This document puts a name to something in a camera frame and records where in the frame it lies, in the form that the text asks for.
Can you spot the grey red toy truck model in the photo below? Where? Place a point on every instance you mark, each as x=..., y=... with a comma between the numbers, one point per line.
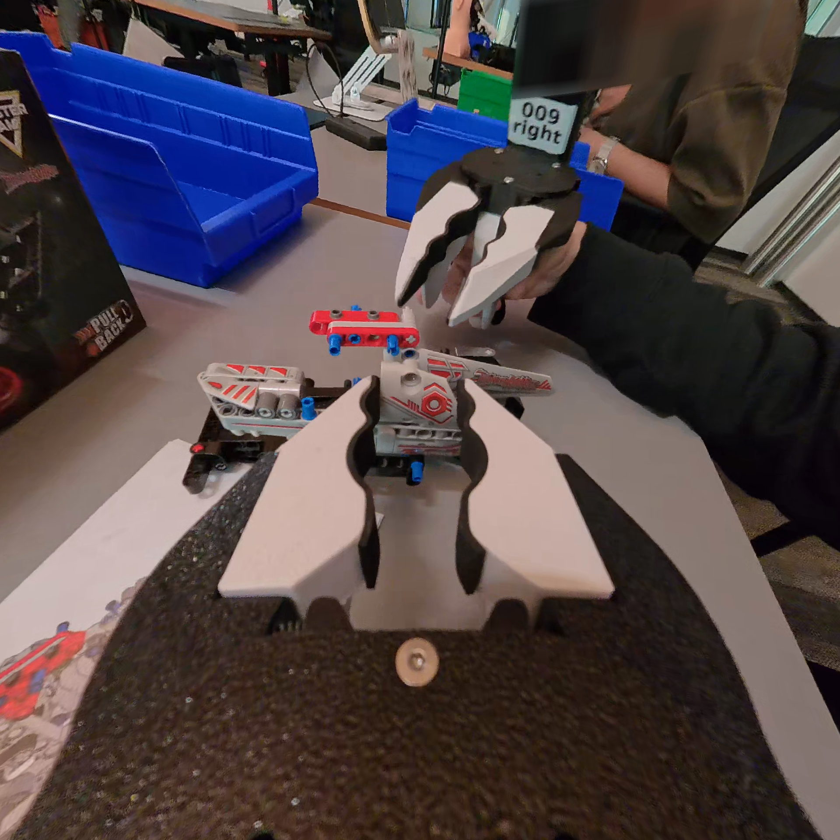
x=420, y=394

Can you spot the red toy beam assembly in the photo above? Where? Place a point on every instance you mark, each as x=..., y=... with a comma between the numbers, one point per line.
x=361, y=325

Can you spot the pale cardboard sheet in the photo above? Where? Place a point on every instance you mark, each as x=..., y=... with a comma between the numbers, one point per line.
x=151, y=44

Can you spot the black rectangular device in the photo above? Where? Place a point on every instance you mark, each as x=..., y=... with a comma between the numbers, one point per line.
x=354, y=134

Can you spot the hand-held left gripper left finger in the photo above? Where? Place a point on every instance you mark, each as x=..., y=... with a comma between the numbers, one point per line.
x=295, y=525

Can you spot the printed paper strip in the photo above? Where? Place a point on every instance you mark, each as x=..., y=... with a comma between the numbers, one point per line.
x=405, y=65

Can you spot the person's right forearm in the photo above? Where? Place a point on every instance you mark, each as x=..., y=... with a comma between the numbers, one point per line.
x=689, y=367

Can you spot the large blue storage bin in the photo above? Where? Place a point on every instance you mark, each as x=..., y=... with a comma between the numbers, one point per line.
x=164, y=164

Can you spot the black curved plywood board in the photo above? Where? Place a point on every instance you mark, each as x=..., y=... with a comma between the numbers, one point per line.
x=374, y=26

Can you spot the small blue storage bin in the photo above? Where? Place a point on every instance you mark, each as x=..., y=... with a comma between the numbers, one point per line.
x=426, y=157

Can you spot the white laptop stand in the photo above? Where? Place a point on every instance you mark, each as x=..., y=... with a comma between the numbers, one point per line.
x=358, y=82

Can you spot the white instruction booklet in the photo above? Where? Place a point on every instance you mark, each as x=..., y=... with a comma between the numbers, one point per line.
x=98, y=558

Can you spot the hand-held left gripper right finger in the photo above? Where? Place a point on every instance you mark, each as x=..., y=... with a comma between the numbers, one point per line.
x=538, y=525

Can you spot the person's right hand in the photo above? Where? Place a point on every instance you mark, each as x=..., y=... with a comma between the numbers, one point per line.
x=551, y=275

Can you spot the brown background desk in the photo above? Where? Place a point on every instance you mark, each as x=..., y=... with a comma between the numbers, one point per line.
x=229, y=19

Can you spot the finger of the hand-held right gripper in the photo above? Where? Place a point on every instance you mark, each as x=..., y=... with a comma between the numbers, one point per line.
x=430, y=229
x=505, y=262

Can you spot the black toy set box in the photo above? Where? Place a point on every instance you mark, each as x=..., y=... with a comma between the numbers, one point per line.
x=52, y=262

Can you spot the green bin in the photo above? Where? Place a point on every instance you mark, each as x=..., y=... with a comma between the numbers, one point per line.
x=482, y=95

